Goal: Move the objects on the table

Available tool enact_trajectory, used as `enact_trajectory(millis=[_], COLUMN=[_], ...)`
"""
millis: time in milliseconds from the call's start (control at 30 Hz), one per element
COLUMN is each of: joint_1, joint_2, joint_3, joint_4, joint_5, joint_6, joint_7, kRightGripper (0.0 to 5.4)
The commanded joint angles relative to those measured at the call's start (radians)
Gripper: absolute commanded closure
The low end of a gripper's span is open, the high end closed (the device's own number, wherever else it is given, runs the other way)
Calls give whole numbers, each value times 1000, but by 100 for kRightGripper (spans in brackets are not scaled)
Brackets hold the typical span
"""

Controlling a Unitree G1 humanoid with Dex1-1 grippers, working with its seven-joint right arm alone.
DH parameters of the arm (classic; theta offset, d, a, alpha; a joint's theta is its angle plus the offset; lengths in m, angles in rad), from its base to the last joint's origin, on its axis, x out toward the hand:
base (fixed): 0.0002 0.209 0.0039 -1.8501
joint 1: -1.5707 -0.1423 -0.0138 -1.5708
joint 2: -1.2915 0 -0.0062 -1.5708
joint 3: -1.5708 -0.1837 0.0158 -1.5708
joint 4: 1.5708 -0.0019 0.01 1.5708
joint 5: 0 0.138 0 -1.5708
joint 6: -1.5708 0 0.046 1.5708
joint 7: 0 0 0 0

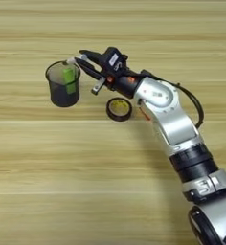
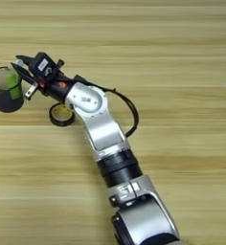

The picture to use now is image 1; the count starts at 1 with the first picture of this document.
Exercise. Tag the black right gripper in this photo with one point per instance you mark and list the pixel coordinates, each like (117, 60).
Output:
(123, 84)

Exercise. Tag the black tape roll yellow core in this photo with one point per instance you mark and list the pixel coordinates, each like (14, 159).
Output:
(118, 118)

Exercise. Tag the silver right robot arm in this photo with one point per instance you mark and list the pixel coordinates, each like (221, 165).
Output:
(172, 121)

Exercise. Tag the small black box white label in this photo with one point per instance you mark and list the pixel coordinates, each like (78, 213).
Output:
(115, 60)

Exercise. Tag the green rectangular block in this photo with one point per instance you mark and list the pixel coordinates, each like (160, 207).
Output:
(69, 81)

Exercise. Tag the black mesh pen cup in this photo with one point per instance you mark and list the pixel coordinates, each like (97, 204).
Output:
(62, 100)

